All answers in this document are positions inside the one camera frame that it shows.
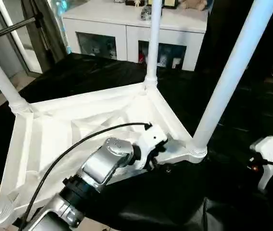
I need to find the grey metal rack frame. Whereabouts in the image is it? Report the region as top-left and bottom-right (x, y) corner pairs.
(0, 0), (67, 77)

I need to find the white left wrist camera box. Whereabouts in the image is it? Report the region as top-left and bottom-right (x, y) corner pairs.
(133, 126), (168, 168)

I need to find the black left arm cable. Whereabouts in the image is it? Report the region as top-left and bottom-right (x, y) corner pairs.
(17, 122), (152, 227)

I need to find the black work mat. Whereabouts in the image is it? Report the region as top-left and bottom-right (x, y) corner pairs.
(0, 52), (273, 231)

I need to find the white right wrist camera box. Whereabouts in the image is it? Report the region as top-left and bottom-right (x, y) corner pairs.
(250, 136), (273, 192)

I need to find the light blue plastic strip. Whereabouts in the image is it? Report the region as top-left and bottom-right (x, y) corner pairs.
(52, 0), (74, 54)

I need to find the white plastic table top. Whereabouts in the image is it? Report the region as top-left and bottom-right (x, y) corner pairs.
(0, 79), (208, 212)

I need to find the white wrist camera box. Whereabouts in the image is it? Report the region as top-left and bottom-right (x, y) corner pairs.
(250, 136), (273, 192)
(133, 126), (168, 168)

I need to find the grey crumpled bundle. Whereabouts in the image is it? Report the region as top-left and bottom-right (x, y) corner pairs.
(140, 4), (152, 21)

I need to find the white glass-door cabinet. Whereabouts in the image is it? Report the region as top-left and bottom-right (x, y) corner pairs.
(60, 0), (209, 72)

